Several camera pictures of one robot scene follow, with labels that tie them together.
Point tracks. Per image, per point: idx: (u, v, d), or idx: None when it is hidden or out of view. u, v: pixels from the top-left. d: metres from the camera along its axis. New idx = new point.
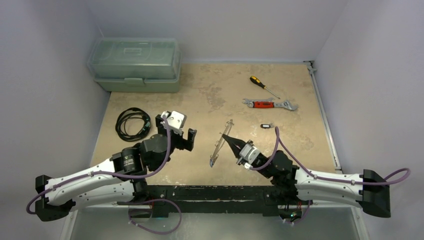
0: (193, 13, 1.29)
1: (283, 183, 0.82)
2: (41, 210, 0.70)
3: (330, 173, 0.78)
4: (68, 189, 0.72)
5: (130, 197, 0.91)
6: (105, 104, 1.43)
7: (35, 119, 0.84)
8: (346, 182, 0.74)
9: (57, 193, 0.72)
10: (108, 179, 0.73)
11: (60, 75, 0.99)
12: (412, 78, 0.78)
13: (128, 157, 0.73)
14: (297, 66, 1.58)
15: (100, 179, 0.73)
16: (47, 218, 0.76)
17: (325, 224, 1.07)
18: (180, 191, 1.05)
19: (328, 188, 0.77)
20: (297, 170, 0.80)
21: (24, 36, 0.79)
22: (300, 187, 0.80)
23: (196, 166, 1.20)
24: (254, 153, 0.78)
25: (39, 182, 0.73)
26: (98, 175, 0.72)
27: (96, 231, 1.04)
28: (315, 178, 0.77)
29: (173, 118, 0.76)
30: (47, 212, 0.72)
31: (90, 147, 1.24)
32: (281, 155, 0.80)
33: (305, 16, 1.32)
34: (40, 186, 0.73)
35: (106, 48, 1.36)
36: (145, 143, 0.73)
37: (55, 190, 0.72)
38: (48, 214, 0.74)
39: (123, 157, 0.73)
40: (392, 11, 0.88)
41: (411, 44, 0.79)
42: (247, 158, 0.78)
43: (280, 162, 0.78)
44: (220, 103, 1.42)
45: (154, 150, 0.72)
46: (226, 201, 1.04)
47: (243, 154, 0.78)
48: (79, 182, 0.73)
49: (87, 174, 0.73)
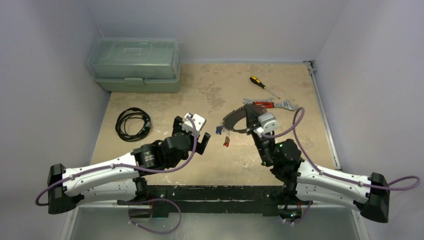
0: (193, 13, 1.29)
1: (285, 174, 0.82)
2: (56, 200, 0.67)
3: (338, 171, 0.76)
4: (88, 180, 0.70)
5: (132, 196, 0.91)
6: (105, 104, 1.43)
7: (35, 119, 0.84)
8: (353, 183, 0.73)
9: (76, 183, 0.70)
10: (130, 172, 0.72)
11: (60, 75, 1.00)
12: (412, 78, 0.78)
13: (148, 153, 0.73)
14: (297, 66, 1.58)
15: (121, 172, 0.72)
16: (55, 210, 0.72)
17: (324, 224, 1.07)
18: (180, 191, 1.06)
19: (333, 186, 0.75)
20: (302, 163, 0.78)
21: (24, 36, 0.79)
22: (303, 181, 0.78)
23: (197, 165, 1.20)
24: (272, 124, 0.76)
25: (56, 170, 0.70)
26: (119, 168, 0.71)
27: (96, 231, 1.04)
28: (320, 174, 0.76)
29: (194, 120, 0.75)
30: (60, 202, 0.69)
31: (90, 147, 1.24)
32: (289, 144, 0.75)
33: (305, 15, 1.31)
34: (58, 174, 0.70)
35: (106, 48, 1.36)
36: (168, 140, 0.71)
37: (73, 180, 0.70)
38: (58, 205, 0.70)
39: (144, 152, 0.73)
40: (392, 11, 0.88)
41: (411, 44, 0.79)
42: (263, 125, 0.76)
43: (289, 152, 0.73)
44: (220, 103, 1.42)
45: (178, 147, 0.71)
46: (226, 201, 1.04)
47: (262, 119, 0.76)
48: (99, 174, 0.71)
49: (109, 165, 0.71)
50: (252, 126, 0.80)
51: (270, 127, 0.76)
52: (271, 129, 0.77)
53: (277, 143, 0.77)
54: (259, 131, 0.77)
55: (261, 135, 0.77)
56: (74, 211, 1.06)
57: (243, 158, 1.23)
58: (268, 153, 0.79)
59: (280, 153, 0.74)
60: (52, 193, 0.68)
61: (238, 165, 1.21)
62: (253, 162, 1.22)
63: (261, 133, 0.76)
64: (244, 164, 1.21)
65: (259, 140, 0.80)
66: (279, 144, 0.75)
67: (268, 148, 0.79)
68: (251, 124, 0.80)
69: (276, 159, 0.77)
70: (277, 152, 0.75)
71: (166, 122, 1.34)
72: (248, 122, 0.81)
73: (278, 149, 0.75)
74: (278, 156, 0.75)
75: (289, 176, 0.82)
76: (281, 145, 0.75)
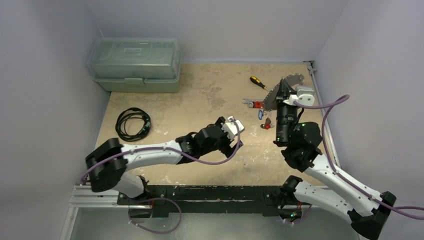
0: (193, 13, 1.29)
1: (294, 158, 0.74)
2: (115, 171, 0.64)
3: (352, 178, 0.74)
4: (146, 156, 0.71)
5: (140, 190, 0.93)
6: (105, 104, 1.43)
7: (35, 120, 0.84)
8: (364, 195, 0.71)
9: (135, 158, 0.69)
10: (176, 155, 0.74)
11: (60, 75, 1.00)
12: (413, 78, 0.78)
13: (187, 143, 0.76)
14: (297, 66, 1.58)
15: (170, 154, 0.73)
16: (100, 186, 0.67)
17: (324, 223, 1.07)
18: (180, 191, 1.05)
19: (340, 189, 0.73)
20: (318, 155, 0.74)
21: (24, 36, 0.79)
22: (312, 173, 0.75)
23: (196, 165, 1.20)
24: (308, 99, 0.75)
25: (114, 143, 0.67)
26: (170, 150, 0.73)
27: (97, 231, 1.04)
28: (333, 173, 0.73)
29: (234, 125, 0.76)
30: (117, 175, 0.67)
31: (90, 147, 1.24)
32: (313, 126, 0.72)
33: (305, 15, 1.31)
34: (116, 146, 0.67)
35: (106, 48, 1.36)
36: (204, 131, 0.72)
37: (130, 154, 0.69)
38: (108, 180, 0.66)
39: (182, 143, 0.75)
40: (393, 12, 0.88)
41: (412, 44, 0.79)
42: (299, 95, 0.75)
43: (310, 133, 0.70)
44: (220, 103, 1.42)
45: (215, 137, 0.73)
46: (226, 201, 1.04)
47: (301, 89, 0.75)
48: (153, 153, 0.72)
49: (162, 146, 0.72)
50: (285, 96, 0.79)
51: (303, 100, 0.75)
52: (304, 103, 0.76)
53: (299, 123, 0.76)
54: (292, 98, 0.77)
55: (291, 103, 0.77)
56: (74, 211, 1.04)
57: (243, 158, 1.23)
58: (286, 130, 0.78)
59: (300, 133, 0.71)
60: (113, 164, 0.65)
61: (238, 165, 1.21)
62: (253, 162, 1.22)
63: (294, 101, 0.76)
64: (244, 164, 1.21)
65: (283, 114, 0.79)
66: (302, 124, 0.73)
67: (287, 125, 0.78)
68: (285, 94, 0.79)
69: (292, 139, 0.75)
70: (297, 132, 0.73)
71: (166, 122, 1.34)
72: (280, 92, 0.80)
73: (299, 128, 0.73)
74: (297, 136, 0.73)
75: (299, 162, 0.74)
76: (303, 124, 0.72)
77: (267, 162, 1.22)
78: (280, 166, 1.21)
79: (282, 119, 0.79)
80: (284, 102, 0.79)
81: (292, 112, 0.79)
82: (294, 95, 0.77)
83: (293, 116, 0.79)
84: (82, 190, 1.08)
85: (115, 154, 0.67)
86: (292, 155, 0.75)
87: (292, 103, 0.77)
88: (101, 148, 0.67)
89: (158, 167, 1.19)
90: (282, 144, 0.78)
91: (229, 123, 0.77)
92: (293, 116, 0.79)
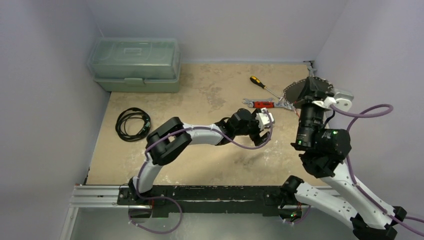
0: (193, 13, 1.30)
1: (315, 165, 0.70)
2: (182, 143, 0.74)
3: (370, 191, 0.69)
4: (201, 133, 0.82)
5: (149, 187, 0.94)
6: (105, 104, 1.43)
7: (35, 120, 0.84)
8: (379, 209, 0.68)
9: (194, 133, 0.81)
10: (218, 135, 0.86)
11: (60, 75, 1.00)
12: (415, 78, 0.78)
13: (223, 127, 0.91)
14: (297, 66, 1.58)
15: (215, 134, 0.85)
16: (165, 159, 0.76)
17: (324, 224, 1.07)
18: (180, 191, 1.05)
19: (355, 200, 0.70)
20: (339, 164, 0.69)
21: (25, 36, 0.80)
22: (330, 182, 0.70)
23: (196, 165, 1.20)
24: (344, 104, 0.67)
25: (176, 121, 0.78)
26: (215, 131, 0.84)
27: (96, 231, 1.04)
28: (353, 185, 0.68)
29: (265, 116, 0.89)
30: (182, 148, 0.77)
31: (90, 147, 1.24)
32: (345, 134, 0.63)
33: (305, 15, 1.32)
34: (178, 123, 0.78)
35: (106, 48, 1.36)
36: (237, 115, 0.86)
37: (190, 131, 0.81)
38: (174, 152, 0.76)
39: (220, 126, 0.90)
40: (395, 11, 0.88)
41: (414, 44, 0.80)
42: (336, 98, 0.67)
43: (341, 143, 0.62)
44: (220, 103, 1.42)
45: (246, 119, 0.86)
46: (226, 201, 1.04)
47: (339, 92, 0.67)
48: (205, 132, 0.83)
49: (209, 126, 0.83)
50: (315, 97, 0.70)
51: (340, 105, 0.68)
52: (340, 108, 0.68)
53: (327, 129, 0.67)
54: (328, 100, 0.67)
55: (326, 106, 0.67)
56: (74, 211, 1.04)
57: (243, 158, 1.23)
58: (310, 134, 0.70)
59: (330, 142, 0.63)
60: (179, 138, 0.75)
61: (238, 165, 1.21)
62: (253, 162, 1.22)
63: (331, 103, 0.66)
64: (244, 164, 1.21)
65: (308, 116, 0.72)
66: (332, 131, 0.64)
67: (312, 128, 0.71)
68: (316, 95, 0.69)
69: (317, 145, 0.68)
70: (326, 140, 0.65)
71: None
72: (312, 91, 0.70)
73: (329, 136, 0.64)
74: (324, 144, 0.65)
75: (318, 169, 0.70)
76: (335, 132, 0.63)
77: (267, 162, 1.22)
78: (280, 166, 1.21)
79: (306, 120, 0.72)
80: (314, 102, 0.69)
81: (318, 115, 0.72)
82: (331, 97, 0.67)
83: (318, 119, 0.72)
84: (83, 190, 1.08)
85: (178, 130, 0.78)
86: (313, 162, 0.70)
87: (326, 106, 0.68)
88: (165, 125, 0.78)
89: None
90: (302, 148, 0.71)
91: (261, 113, 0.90)
92: (319, 118, 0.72)
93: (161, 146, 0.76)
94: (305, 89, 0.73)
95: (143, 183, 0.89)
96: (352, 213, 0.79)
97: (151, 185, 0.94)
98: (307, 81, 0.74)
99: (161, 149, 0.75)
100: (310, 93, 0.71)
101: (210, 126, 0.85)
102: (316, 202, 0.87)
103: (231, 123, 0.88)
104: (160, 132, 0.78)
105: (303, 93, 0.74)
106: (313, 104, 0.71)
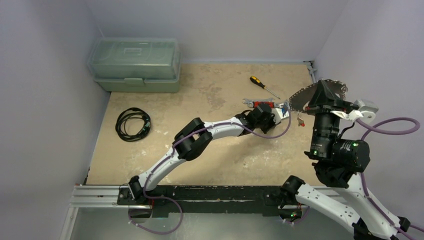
0: (193, 13, 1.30)
1: (330, 176, 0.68)
2: (205, 141, 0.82)
3: (378, 202, 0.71)
4: (222, 129, 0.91)
5: (153, 185, 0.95)
6: (105, 104, 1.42)
7: (35, 120, 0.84)
8: (387, 221, 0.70)
9: (214, 131, 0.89)
10: (239, 128, 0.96)
11: (60, 75, 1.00)
12: (416, 78, 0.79)
13: (244, 119, 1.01)
14: (297, 66, 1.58)
15: (235, 127, 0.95)
16: (193, 155, 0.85)
17: (325, 224, 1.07)
18: (180, 191, 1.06)
19: (364, 210, 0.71)
20: (353, 175, 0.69)
21: (24, 35, 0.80)
22: (342, 191, 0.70)
23: (197, 165, 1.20)
24: (369, 116, 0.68)
25: (198, 121, 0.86)
26: (236, 124, 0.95)
27: (96, 231, 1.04)
28: (364, 196, 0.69)
29: (281, 111, 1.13)
30: (204, 145, 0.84)
31: (90, 147, 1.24)
32: (365, 146, 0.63)
33: (305, 15, 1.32)
34: (200, 123, 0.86)
35: (106, 48, 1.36)
36: (259, 107, 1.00)
37: (211, 129, 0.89)
38: (199, 149, 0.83)
39: (240, 118, 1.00)
40: (395, 12, 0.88)
41: (414, 45, 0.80)
42: (360, 110, 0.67)
43: (361, 155, 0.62)
44: (220, 103, 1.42)
45: (267, 111, 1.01)
46: (226, 201, 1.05)
47: (364, 105, 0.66)
48: (225, 127, 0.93)
49: (229, 121, 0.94)
50: (334, 106, 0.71)
51: (364, 118, 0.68)
52: (362, 119, 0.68)
53: (345, 140, 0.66)
54: (354, 114, 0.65)
55: (351, 119, 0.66)
56: (74, 211, 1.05)
57: (243, 158, 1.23)
58: (326, 145, 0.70)
59: (350, 154, 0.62)
60: (203, 136, 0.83)
61: (238, 165, 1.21)
62: (254, 162, 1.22)
63: (357, 118, 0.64)
64: (244, 164, 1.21)
65: (324, 125, 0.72)
66: (352, 143, 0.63)
67: (328, 138, 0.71)
68: (336, 104, 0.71)
69: (334, 157, 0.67)
70: (346, 152, 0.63)
71: (166, 122, 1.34)
72: (330, 99, 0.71)
73: (349, 148, 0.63)
74: (343, 156, 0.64)
75: (332, 180, 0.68)
76: (355, 144, 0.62)
77: (267, 162, 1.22)
78: (280, 166, 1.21)
79: (321, 130, 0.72)
80: (333, 112, 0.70)
81: (334, 124, 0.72)
82: (356, 110, 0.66)
83: (334, 129, 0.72)
84: (83, 190, 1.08)
85: (200, 129, 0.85)
86: (328, 173, 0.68)
87: (349, 119, 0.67)
88: (188, 126, 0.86)
89: None
90: (317, 158, 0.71)
91: (279, 109, 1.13)
92: (335, 128, 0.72)
93: (189, 143, 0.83)
94: (321, 95, 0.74)
95: (153, 180, 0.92)
96: (354, 218, 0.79)
97: (154, 185, 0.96)
98: (321, 88, 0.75)
99: (187, 146, 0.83)
100: (327, 102, 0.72)
101: (230, 120, 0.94)
102: (317, 206, 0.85)
103: (254, 115, 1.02)
104: (185, 132, 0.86)
105: (318, 101, 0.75)
106: (331, 113, 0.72)
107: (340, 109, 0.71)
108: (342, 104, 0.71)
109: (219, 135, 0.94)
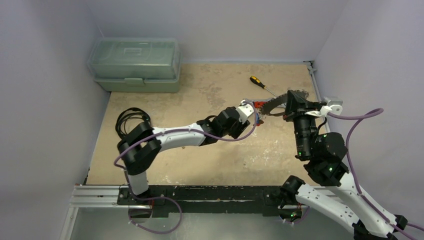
0: (193, 13, 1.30)
1: (319, 173, 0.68)
2: (150, 151, 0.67)
3: (372, 199, 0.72)
4: (175, 137, 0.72)
5: (145, 185, 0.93)
6: (105, 104, 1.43)
7: (36, 120, 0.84)
8: (382, 218, 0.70)
9: (166, 139, 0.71)
10: (200, 136, 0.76)
11: (60, 75, 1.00)
12: (415, 79, 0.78)
13: (207, 125, 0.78)
14: (297, 66, 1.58)
15: (195, 135, 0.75)
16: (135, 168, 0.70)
17: (325, 225, 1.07)
18: (180, 191, 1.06)
19: (359, 209, 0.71)
20: (344, 174, 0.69)
21: (25, 36, 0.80)
22: (336, 190, 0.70)
23: (197, 166, 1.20)
24: (337, 109, 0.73)
25: (145, 126, 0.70)
26: (195, 131, 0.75)
27: (96, 231, 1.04)
28: (358, 194, 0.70)
29: (245, 108, 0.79)
30: (148, 158, 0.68)
31: (90, 147, 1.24)
32: (335, 136, 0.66)
33: (305, 15, 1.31)
34: (148, 128, 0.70)
35: (106, 48, 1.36)
36: (225, 112, 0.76)
37: (161, 136, 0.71)
38: (144, 161, 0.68)
39: (202, 125, 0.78)
40: (395, 12, 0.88)
41: (413, 45, 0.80)
42: (329, 105, 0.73)
43: (333, 144, 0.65)
44: (220, 103, 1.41)
45: (235, 118, 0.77)
46: (226, 201, 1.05)
47: (331, 99, 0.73)
48: (181, 134, 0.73)
49: (187, 127, 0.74)
50: (307, 108, 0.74)
51: (333, 111, 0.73)
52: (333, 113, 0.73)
53: (319, 134, 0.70)
54: (324, 109, 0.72)
55: (324, 115, 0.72)
56: (74, 211, 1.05)
57: (243, 158, 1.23)
58: (307, 143, 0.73)
59: (322, 145, 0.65)
60: (146, 146, 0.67)
61: (238, 165, 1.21)
62: (253, 162, 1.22)
63: (328, 112, 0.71)
64: (244, 164, 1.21)
65: (303, 126, 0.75)
66: (323, 135, 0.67)
67: (310, 137, 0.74)
68: (308, 106, 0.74)
69: (314, 152, 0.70)
70: (319, 143, 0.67)
71: (166, 122, 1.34)
72: (301, 102, 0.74)
73: (321, 139, 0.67)
74: (319, 148, 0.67)
75: (324, 177, 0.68)
76: (325, 135, 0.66)
77: (267, 162, 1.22)
78: (280, 166, 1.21)
79: (302, 131, 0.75)
80: (308, 113, 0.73)
81: (311, 124, 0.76)
82: (325, 106, 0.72)
83: (313, 128, 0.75)
84: (83, 190, 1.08)
85: (147, 137, 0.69)
86: (316, 170, 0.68)
87: (323, 115, 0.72)
88: (133, 132, 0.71)
89: (158, 167, 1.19)
90: (305, 158, 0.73)
91: (241, 106, 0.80)
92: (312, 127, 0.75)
93: (129, 156, 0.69)
94: (291, 102, 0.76)
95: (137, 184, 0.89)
96: (354, 218, 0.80)
97: (147, 185, 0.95)
98: (289, 95, 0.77)
99: (130, 159, 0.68)
100: (300, 105, 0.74)
101: (188, 127, 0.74)
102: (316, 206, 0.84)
103: (218, 121, 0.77)
104: (129, 140, 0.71)
105: (291, 107, 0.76)
106: (306, 115, 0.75)
107: (312, 110, 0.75)
108: (312, 105, 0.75)
109: (179, 143, 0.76)
